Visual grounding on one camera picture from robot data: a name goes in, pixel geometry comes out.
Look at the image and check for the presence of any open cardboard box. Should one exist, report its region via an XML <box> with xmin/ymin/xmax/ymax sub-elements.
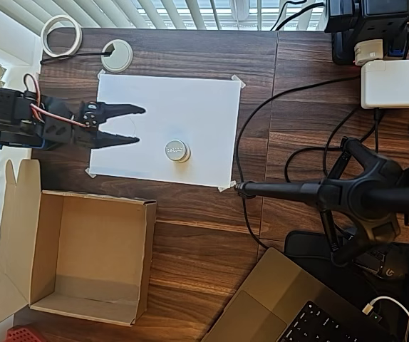
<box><xmin>0</xmin><ymin>159</ymin><xmax>158</xmax><ymax>327</ymax></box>

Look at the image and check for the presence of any blue plug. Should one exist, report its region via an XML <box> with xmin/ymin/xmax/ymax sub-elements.
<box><xmin>388</xmin><ymin>35</ymin><xmax>405</xmax><ymax>58</ymax></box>

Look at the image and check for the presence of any masking tape roll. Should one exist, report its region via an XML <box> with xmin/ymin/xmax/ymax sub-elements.
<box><xmin>41</xmin><ymin>16</ymin><xmax>83</xmax><ymax>58</ymax></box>

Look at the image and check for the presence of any black mouse pad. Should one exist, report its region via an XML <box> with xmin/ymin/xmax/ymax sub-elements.
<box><xmin>284</xmin><ymin>229</ymin><xmax>409</xmax><ymax>342</ymax></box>

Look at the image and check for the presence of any white usb cable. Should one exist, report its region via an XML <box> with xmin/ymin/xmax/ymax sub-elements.
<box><xmin>364</xmin><ymin>295</ymin><xmax>409</xmax><ymax>342</ymax></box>

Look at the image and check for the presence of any white square power adapter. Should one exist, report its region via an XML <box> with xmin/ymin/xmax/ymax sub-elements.
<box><xmin>360</xmin><ymin>59</ymin><xmax>409</xmax><ymax>110</ymax></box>

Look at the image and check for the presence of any black tripod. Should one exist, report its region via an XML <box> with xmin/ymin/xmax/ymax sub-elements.
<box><xmin>233</xmin><ymin>137</ymin><xmax>409</xmax><ymax>268</ymax></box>

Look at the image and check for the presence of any black computer mouse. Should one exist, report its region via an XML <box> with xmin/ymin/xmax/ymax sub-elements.
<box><xmin>366</xmin><ymin>244</ymin><xmax>409</xmax><ymax>281</ymax></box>

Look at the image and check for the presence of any thin black cable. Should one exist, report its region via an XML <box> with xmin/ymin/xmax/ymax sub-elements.
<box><xmin>40</xmin><ymin>48</ymin><xmax>115</xmax><ymax>66</ymax></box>

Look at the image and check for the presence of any small jar with silver lid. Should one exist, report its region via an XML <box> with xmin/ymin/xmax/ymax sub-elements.
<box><xmin>164</xmin><ymin>138</ymin><xmax>192</xmax><ymax>165</ymax></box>

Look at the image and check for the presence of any white desk cable grommet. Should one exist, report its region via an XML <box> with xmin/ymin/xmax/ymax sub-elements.
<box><xmin>100</xmin><ymin>40</ymin><xmax>134</xmax><ymax>73</ymax></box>

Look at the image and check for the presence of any grey laptop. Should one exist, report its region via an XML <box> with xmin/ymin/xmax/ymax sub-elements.
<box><xmin>200</xmin><ymin>247</ymin><xmax>398</xmax><ymax>342</ymax></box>

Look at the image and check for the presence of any red leader robot arm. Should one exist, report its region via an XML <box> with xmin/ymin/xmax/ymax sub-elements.
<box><xmin>5</xmin><ymin>324</ymin><xmax>44</xmax><ymax>342</ymax></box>

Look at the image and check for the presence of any black adapter cable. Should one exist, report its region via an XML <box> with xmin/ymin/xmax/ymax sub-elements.
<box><xmin>284</xmin><ymin>107</ymin><xmax>383</xmax><ymax>183</ymax></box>

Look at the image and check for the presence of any long black cable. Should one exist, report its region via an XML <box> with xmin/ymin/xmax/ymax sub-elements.
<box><xmin>233</xmin><ymin>76</ymin><xmax>364</xmax><ymax>252</ymax></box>

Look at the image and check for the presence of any black power strip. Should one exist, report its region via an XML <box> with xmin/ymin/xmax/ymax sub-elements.
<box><xmin>323</xmin><ymin>0</ymin><xmax>409</xmax><ymax>66</ymax></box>

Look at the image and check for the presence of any small white plug adapter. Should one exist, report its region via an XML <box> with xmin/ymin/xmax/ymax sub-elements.
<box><xmin>353</xmin><ymin>38</ymin><xmax>385</xmax><ymax>67</ymax></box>

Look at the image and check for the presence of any white paper sheet with circles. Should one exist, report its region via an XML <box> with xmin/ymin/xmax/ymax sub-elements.
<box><xmin>89</xmin><ymin>73</ymin><xmax>242</xmax><ymax>189</ymax></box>

